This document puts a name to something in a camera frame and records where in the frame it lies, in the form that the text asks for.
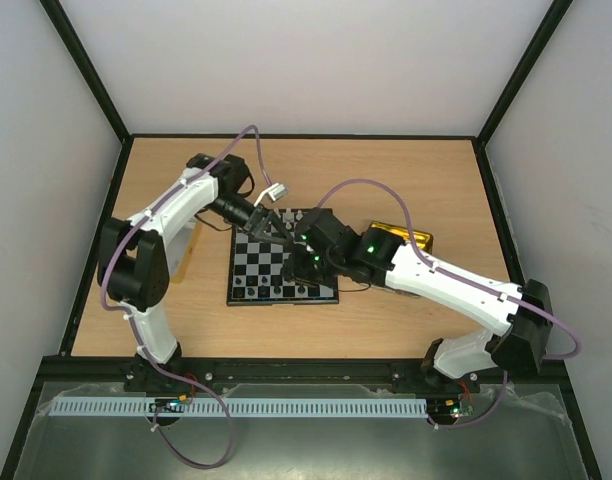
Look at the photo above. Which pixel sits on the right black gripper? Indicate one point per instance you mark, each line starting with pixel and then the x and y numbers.
pixel 302 265

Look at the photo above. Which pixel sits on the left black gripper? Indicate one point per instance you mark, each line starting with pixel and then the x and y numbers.
pixel 263 223

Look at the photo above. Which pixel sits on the black silver chess board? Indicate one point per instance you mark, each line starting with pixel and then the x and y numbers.
pixel 252 259

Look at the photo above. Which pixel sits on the silver gold tin lid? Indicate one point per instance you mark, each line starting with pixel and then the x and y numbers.
pixel 181 250

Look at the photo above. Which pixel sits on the gold tin with black pieces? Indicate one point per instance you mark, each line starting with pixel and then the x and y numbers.
pixel 401 232

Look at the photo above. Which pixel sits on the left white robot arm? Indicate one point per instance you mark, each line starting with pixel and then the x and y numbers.
pixel 138 256

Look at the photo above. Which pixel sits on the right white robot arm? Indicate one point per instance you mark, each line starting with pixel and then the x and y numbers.
pixel 513 318

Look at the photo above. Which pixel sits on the white slotted cable duct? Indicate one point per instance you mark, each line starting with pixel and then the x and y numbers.
pixel 239 408

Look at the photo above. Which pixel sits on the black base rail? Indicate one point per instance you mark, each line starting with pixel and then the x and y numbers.
pixel 397 376

